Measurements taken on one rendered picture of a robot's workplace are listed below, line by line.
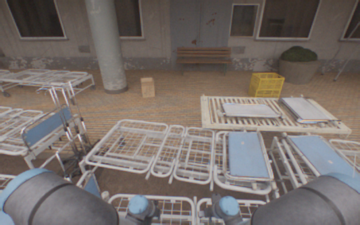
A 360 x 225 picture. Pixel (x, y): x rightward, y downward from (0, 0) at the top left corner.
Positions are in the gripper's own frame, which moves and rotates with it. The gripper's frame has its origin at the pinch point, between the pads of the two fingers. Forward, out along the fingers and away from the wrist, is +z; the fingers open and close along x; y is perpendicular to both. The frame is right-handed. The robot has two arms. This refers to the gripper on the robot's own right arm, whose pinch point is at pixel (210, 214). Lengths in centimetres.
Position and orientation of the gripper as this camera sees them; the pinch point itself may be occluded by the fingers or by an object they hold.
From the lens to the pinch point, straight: 132.2
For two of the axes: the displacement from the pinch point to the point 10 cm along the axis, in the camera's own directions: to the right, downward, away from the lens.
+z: -1.6, 6.0, 7.9
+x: 9.8, 0.3, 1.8
